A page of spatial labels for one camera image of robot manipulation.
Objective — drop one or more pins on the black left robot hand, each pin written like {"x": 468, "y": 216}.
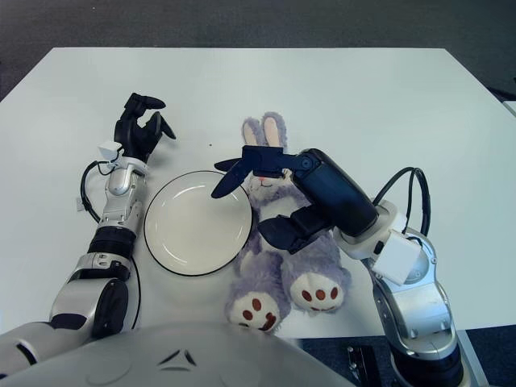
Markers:
{"x": 135, "y": 135}

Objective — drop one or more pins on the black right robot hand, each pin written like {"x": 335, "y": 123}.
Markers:
{"x": 334, "y": 189}

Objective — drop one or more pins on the purple plush bunny doll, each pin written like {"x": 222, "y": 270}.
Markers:
{"x": 318, "y": 258}

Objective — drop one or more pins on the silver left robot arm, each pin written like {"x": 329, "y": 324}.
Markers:
{"x": 121, "y": 209}

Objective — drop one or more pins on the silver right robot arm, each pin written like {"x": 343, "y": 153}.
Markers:
{"x": 415, "y": 302}

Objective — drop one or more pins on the white plate with black rim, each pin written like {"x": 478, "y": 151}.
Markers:
{"x": 189, "y": 230}

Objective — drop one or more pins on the white left wrist module box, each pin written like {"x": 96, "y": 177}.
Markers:
{"x": 110, "y": 151}

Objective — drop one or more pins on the white wrist module box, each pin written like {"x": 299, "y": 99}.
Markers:
{"x": 397, "y": 258}
{"x": 110, "y": 151}

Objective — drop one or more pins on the white right wrist module box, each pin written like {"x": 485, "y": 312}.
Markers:
{"x": 397, "y": 258}

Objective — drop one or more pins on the white side table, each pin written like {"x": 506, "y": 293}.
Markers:
{"x": 511, "y": 108}

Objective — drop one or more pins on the grey metal table leg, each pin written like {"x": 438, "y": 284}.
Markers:
{"x": 471, "y": 350}

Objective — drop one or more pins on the grey robot torso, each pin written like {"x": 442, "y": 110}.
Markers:
{"x": 181, "y": 363}

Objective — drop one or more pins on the black flat floor bracket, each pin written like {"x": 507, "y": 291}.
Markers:
{"x": 364, "y": 367}

